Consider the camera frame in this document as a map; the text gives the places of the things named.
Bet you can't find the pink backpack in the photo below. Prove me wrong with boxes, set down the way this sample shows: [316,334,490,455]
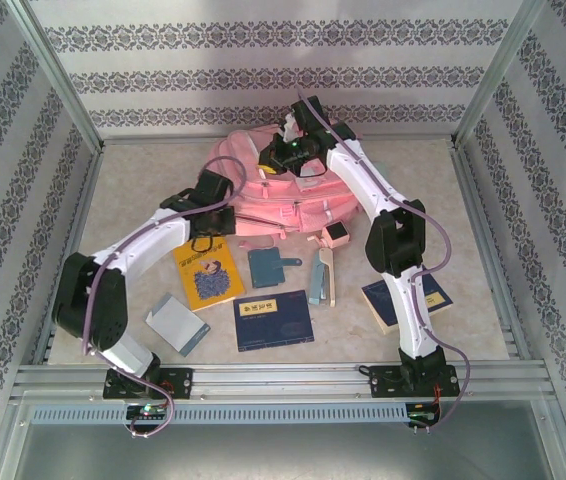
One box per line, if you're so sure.
[206,127,364,251]

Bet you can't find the pink cube pencil sharpener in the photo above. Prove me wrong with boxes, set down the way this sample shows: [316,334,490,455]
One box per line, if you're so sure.
[306,221,352,250]

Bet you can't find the teal card holder with strap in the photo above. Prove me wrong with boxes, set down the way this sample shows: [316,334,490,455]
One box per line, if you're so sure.
[246,248,300,289]

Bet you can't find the yellow paperback book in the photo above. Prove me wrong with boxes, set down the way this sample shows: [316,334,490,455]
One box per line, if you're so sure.
[172,235,246,313]

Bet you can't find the light-blue slim book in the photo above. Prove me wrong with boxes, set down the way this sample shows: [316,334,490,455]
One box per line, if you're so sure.
[308,248,338,308]

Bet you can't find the light grey notebook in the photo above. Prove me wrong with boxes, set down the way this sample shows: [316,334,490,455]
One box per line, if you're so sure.
[143,292,212,357]

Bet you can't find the thin navy blue book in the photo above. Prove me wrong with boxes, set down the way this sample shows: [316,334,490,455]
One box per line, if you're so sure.
[232,289,315,354]

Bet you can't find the thick navy blue book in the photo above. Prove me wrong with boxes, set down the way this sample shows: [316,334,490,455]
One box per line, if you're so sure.
[360,272,454,337]

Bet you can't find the grey metal sheet panel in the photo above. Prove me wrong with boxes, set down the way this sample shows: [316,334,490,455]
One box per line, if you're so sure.
[12,422,564,480]

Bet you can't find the aluminium cross rail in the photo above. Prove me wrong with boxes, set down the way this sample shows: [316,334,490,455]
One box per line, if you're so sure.
[97,132,459,147]

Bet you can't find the aluminium side rail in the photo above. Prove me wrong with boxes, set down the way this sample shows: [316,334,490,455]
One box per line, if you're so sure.
[32,144,107,366]
[450,144,532,361]

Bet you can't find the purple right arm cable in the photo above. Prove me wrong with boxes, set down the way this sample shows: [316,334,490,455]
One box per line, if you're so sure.
[296,89,474,432]

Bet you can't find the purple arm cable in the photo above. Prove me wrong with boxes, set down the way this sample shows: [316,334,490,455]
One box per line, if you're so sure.
[80,156,248,441]
[296,89,474,432]

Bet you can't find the aluminium frame post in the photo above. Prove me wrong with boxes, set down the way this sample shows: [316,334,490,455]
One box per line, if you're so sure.
[450,0,549,149]
[5,0,107,151]

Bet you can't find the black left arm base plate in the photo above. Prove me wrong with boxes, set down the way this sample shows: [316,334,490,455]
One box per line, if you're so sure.
[102,367,195,401]

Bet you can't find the aluminium mounting rail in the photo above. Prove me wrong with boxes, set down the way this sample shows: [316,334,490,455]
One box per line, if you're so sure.
[10,363,549,401]

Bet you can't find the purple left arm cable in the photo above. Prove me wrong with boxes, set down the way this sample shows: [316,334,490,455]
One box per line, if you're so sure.
[80,156,248,441]

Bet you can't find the grey slotted cable duct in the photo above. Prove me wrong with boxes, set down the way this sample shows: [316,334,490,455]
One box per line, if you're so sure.
[30,403,409,425]

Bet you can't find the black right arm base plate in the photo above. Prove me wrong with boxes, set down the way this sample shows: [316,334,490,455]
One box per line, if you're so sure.
[368,364,462,400]

